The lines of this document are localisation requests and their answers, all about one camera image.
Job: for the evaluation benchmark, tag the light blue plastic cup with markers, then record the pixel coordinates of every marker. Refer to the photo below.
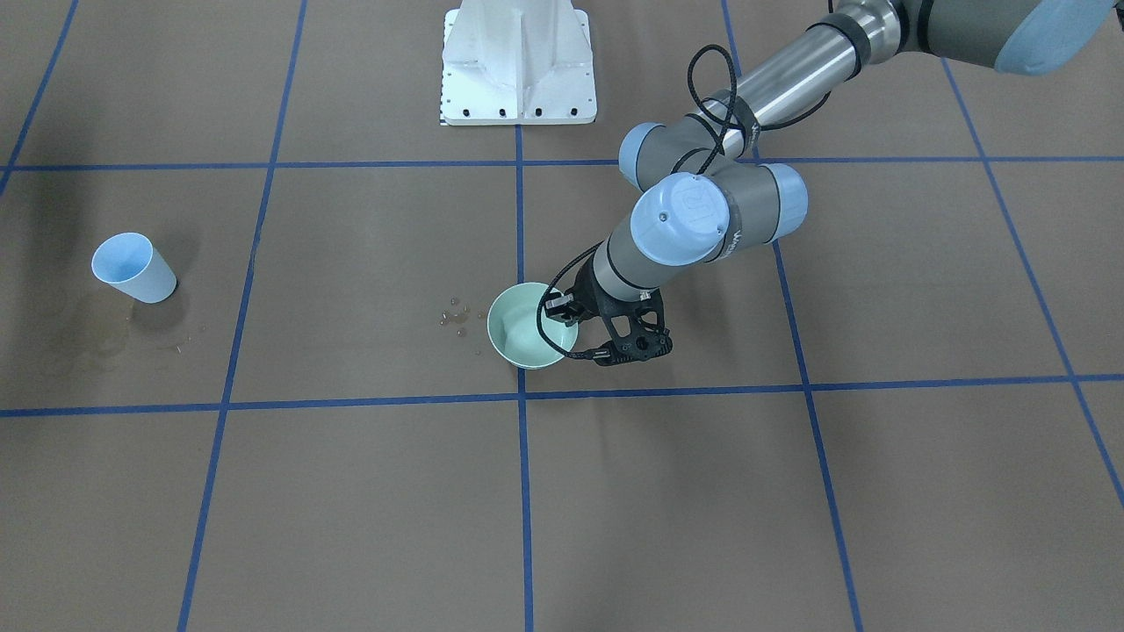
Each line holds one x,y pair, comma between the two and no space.
130,263

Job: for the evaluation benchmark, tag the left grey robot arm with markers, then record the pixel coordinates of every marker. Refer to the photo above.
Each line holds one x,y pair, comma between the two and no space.
701,203

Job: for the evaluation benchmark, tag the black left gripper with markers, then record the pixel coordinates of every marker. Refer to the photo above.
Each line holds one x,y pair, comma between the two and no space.
590,301

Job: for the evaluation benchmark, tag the mint green ceramic bowl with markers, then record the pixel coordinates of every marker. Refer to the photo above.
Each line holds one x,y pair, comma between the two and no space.
522,337

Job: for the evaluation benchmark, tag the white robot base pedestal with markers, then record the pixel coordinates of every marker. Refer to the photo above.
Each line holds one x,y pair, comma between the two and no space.
517,63

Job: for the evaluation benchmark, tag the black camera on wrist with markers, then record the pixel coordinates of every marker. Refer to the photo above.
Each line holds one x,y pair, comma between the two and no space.
564,308

